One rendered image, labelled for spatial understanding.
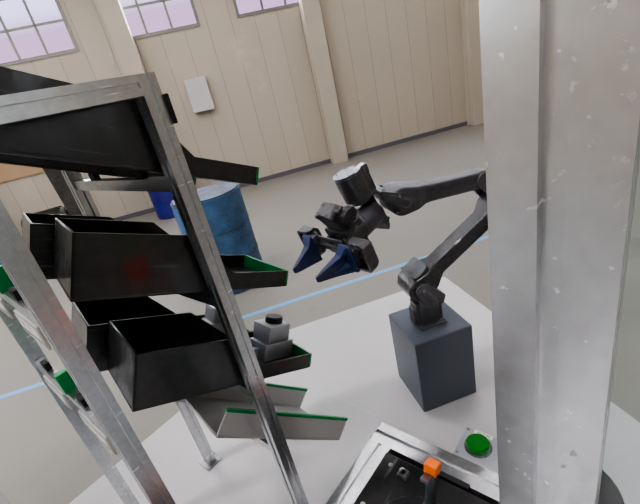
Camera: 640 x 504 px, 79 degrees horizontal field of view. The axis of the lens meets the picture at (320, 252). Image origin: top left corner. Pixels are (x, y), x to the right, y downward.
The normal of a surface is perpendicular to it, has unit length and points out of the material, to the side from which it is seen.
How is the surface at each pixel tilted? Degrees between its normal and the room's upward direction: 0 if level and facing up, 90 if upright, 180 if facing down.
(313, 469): 0
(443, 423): 0
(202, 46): 90
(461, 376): 90
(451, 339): 90
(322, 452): 0
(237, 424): 90
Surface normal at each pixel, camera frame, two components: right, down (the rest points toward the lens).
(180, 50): 0.26, 0.35
